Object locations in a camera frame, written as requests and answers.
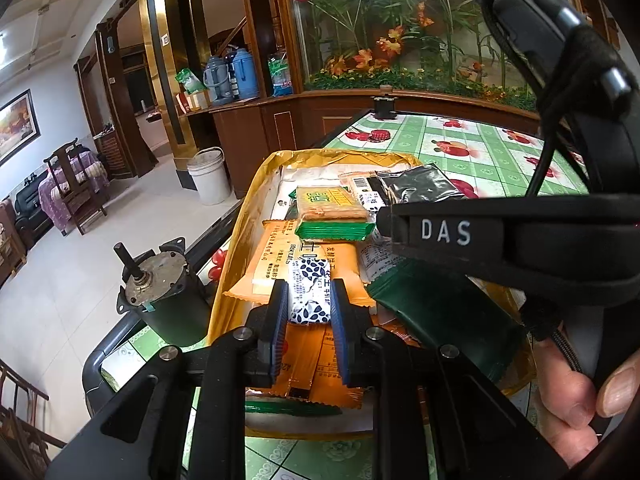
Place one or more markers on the brown wooden chair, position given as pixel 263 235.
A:
pixel 25 435

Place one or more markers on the grey thermos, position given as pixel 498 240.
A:
pixel 217 82

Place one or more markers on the blue thermos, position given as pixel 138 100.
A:
pixel 246 77

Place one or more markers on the silver foil snack packet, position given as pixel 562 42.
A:
pixel 420 185

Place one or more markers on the person's right hand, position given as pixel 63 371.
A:
pixel 565 410

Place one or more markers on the green bag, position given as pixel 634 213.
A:
pixel 189 81

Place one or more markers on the glass flower display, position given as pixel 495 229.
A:
pixel 400 20

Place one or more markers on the small orange snack packet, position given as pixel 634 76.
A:
pixel 310 360

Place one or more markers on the green floral tablecloth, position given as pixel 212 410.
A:
pixel 450 160

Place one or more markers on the large clear orange-edged cracker pack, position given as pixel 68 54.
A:
pixel 357 182

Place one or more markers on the framed wall painting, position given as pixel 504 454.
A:
pixel 17 122

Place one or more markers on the yellow cardboard box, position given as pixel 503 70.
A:
pixel 245 210

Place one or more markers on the black sofa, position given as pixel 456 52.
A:
pixel 27 200

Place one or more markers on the white plastic bucket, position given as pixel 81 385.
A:
pixel 210 180

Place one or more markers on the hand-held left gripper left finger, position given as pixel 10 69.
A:
pixel 275 330

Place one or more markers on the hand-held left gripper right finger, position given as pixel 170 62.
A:
pixel 342 330

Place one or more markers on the dark green snack packet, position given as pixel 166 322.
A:
pixel 450 320

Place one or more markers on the grey electric motor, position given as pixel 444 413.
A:
pixel 170 305

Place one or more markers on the blue and white candy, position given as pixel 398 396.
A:
pixel 310 290
pixel 372 201

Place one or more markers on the dark wooden chair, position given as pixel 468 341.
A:
pixel 64 156

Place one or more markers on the large orange biscuit packet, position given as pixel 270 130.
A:
pixel 270 265

